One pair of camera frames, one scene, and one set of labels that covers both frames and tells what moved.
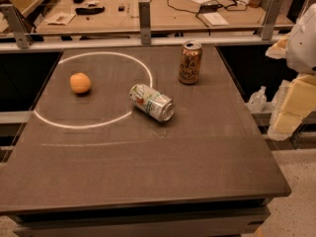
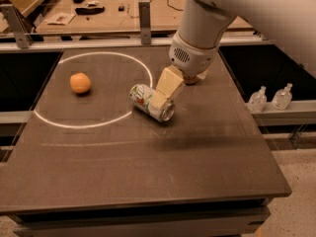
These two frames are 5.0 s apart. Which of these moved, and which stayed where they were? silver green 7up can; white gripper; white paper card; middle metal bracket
Moved: white gripper
Stayed: middle metal bracket; silver green 7up can; white paper card
